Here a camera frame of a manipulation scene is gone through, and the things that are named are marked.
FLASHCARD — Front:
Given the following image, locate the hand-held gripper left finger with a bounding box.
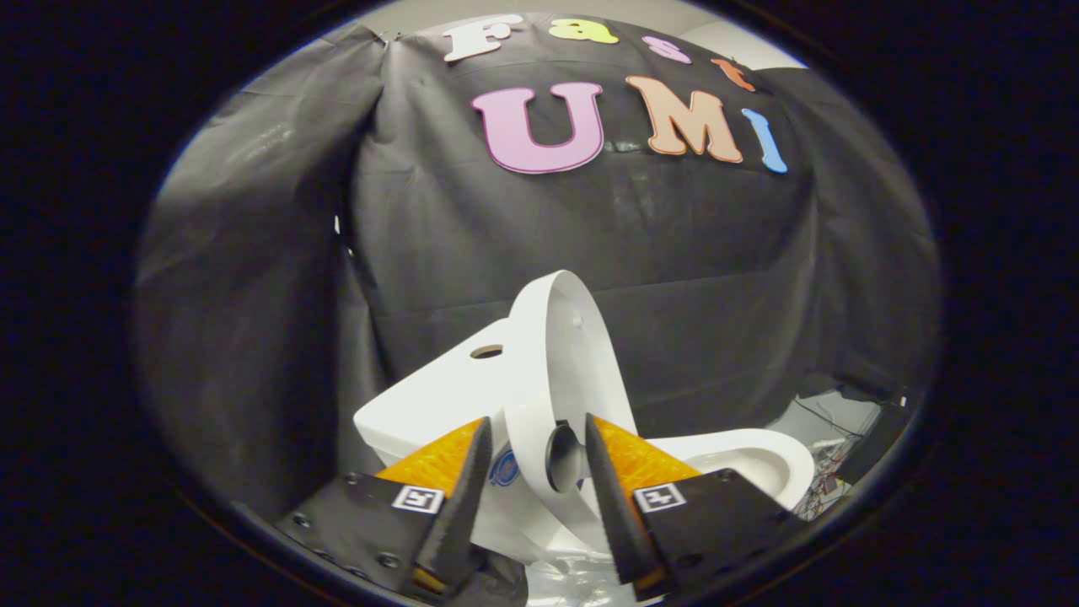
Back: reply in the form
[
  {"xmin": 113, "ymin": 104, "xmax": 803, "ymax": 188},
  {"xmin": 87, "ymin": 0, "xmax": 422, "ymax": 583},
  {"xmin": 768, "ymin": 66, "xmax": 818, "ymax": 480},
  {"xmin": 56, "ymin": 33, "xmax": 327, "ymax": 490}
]
[{"xmin": 274, "ymin": 416, "xmax": 494, "ymax": 601}]

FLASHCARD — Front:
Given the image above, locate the tangle of thin cables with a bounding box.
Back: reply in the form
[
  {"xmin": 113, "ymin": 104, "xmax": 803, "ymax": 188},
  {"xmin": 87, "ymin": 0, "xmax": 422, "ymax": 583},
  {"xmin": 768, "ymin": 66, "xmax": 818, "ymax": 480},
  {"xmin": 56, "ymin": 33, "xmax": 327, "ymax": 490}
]
[{"xmin": 792, "ymin": 396, "xmax": 882, "ymax": 519}]

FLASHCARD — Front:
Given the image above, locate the white toilet bowl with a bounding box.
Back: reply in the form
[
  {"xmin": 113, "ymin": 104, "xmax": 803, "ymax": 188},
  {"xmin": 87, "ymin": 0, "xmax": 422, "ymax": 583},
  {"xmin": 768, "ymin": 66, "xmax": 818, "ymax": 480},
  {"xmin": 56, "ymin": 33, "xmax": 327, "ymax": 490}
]
[{"xmin": 645, "ymin": 427, "xmax": 817, "ymax": 511}]

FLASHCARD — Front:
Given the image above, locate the black backdrop cloth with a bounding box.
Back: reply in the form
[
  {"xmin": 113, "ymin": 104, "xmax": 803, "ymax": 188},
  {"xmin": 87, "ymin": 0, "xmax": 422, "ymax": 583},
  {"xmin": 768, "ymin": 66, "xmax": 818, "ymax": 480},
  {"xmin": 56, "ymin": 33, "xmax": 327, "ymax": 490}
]
[{"xmin": 135, "ymin": 13, "xmax": 943, "ymax": 515}]

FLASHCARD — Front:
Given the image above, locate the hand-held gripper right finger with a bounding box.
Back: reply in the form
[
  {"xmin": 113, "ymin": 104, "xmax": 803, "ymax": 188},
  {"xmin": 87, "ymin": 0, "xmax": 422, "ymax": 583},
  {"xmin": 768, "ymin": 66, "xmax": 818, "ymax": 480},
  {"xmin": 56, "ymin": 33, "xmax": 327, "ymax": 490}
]
[{"xmin": 584, "ymin": 413, "xmax": 810, "ymax": 601}]

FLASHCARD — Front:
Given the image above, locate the black box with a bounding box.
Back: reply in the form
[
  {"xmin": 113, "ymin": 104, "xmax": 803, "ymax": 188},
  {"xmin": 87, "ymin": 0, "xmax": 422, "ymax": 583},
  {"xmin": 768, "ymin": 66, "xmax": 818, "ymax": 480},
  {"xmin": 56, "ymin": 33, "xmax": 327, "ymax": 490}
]
[{"xmin": 835, "ymin": 384, "xmax": 911, "ymax": 486}]

